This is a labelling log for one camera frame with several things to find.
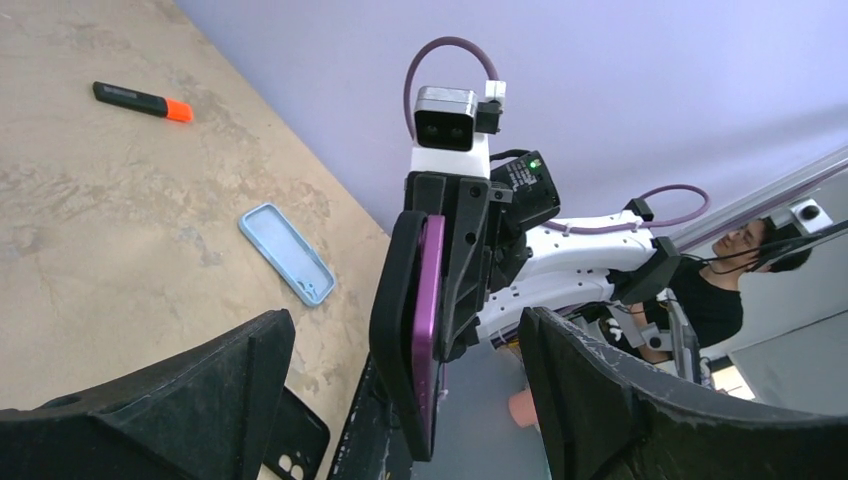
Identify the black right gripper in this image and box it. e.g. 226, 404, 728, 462
405, 150, 560, 361

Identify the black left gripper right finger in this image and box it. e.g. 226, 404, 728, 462
519, 307, 847, 479

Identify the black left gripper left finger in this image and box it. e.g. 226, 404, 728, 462
1, 310, 295, 479

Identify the purple phone black screen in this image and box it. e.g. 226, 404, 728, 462
410, 215, 445, 438

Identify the black phone case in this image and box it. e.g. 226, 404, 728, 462
369, 211, 432, 462
263, 387, 330, 480

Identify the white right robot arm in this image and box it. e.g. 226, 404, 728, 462
405, 146, 680, 362

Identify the light blue phone case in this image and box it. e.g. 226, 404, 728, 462
238, 203, 336, 308

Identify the pink cylinder bottle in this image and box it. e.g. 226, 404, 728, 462
508, 387, 539, 429

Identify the person in black shirt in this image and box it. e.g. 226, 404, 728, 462
616, 219, 813, 364

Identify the black marker orange cap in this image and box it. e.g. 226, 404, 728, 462
92, 81, 194, 123

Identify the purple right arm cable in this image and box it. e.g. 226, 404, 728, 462
402, 36, 711, 236

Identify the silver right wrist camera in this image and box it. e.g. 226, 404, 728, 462
413, 86, 478, 152

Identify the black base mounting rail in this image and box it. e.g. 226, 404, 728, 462
327, 357, 413, 480

